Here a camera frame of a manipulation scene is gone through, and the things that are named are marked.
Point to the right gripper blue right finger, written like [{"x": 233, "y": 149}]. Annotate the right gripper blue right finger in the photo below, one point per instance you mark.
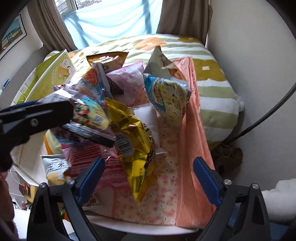
[{"x": 210, "y": 180}]

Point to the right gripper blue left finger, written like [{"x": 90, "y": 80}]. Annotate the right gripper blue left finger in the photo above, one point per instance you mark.
[{"x": 87, "y": 180}]

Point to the yellow foil snack bag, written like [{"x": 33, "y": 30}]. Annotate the yellow foil snack bag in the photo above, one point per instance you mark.
[{"x": 135, "y": 147}]

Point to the green cardboard box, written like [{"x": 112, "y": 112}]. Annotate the green cardboard box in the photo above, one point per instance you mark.
[{"x": 56, "y": 69}]

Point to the blue white chip bag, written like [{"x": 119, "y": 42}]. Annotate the blue white chip bag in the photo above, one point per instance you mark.
[{"x": 166, "y": 88}]

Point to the gold white chip bag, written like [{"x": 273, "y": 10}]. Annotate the gold white chip bag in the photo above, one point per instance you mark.
[{"x": 110, "y": 60}]

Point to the pink floral towel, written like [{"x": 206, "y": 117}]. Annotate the pink floral towel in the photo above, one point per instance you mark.
[{"x": 176, "y": 198}]

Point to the white corn snack bag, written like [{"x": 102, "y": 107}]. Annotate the white corn snack bag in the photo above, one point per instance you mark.
[{"x": 55, "y": 169}]

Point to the colorful candy bag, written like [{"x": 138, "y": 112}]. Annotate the colorful candy bag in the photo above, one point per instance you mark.
[{"x": 86, "y": 111}]

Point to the floral striped bed quilt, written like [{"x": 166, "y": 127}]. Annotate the floral striped bed quilt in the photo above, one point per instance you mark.
[{"x": 220, "y": 105}]

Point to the brown left curtain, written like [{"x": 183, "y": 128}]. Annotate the brown left curtain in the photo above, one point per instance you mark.
[{"x": 50, "y": 26}]

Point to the brown curtain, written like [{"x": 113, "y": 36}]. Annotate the brown curtain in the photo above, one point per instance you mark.
[
  {"x": 50, "y": 26},
  {"x": 189, "y": 18}
]

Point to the pink snack bag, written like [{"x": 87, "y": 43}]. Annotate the pink snack bag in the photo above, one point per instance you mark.
[{"x": 127, "y": 85}]

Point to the light blue window cloth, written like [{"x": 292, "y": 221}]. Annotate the light blue window cloth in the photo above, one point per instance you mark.
[{"x": 109, "y": 20}]

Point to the brown right curtain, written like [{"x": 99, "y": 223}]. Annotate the brown right curtain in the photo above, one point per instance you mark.
[{"x": 189, "y": 18}]

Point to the framed wall picture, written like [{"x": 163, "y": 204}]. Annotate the framed wall picture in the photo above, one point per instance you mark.
[{"x": 14, "y": 34}]

